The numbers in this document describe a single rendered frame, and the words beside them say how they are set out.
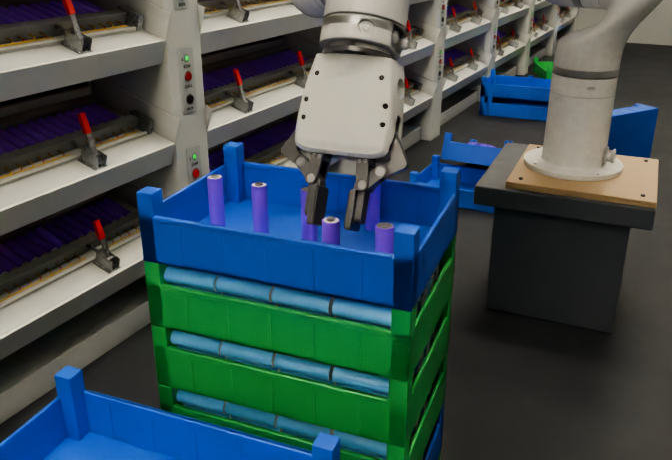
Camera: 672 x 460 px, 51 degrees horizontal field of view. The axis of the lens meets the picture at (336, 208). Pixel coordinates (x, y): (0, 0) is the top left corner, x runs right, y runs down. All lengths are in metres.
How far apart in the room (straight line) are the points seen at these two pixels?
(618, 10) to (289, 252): 0.84
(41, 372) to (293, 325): 0.66
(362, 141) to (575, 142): 0.78
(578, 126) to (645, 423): 0.54
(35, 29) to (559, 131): 0.94
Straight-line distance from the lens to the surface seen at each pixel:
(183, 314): 0.79
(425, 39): 2.55
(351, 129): 0.68
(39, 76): 1.13
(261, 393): 0.79
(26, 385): 1.29
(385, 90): 0.68
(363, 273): 0.66
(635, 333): 1.50
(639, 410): 1.29
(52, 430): 0.79
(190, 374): 0.83
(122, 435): 0.78
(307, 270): 0.68
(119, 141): 1.31
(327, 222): 0.68
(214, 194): 0.82
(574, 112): 1.39
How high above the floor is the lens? 0.73
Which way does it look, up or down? 22 degrees down
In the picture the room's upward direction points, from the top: straight up
